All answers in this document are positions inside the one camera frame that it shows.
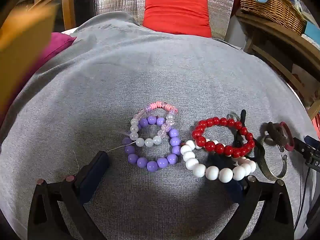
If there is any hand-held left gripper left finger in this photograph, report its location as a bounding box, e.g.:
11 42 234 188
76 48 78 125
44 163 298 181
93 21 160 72
27 151 110 240

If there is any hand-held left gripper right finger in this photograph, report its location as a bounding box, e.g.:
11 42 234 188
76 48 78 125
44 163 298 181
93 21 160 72
215 175 294 240

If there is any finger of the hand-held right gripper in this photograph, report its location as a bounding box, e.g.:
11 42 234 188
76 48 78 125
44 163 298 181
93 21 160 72
304 135 320 150
294 137 313 157

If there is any white bead bracelet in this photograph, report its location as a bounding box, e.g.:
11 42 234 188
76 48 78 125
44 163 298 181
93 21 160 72
180 139 257 182

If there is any dark fuzzy hair tie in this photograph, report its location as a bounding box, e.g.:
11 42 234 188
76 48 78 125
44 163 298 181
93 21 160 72
261 122 288 146

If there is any metal cuff bangle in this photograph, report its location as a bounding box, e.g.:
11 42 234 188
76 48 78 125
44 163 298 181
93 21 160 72
255 135 288 182

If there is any red bead bracelet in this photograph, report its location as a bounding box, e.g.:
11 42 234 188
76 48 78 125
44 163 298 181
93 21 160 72
191 117 255 157

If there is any pink and clear bead bracelet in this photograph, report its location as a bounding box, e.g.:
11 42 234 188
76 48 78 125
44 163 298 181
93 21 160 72
129 101 178 148

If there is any purple bead bracelet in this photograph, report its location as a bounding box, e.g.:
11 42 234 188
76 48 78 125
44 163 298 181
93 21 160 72
122 115 182 172

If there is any orange cardboard box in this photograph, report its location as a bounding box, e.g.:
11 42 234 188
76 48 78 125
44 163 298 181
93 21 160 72
0 4 59 108

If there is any black elastic band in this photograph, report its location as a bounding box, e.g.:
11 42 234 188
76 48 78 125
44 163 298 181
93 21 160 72
231 109 265 160

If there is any teal box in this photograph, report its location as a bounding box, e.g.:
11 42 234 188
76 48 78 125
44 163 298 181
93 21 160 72
301 21 320 48

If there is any grey blanket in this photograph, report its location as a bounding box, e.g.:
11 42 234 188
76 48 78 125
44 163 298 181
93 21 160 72
0 11 318 240

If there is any magenta cushion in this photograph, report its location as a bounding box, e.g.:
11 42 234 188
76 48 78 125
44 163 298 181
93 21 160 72
0 32 77 125

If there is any wicker basket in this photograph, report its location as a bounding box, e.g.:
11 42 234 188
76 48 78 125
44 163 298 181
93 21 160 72
237 0 307 35

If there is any red cushion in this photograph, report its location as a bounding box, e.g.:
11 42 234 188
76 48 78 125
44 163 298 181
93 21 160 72
143 0 212 38

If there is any maroon ring hair tie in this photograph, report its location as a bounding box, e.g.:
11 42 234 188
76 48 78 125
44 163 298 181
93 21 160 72
279 121 295 152

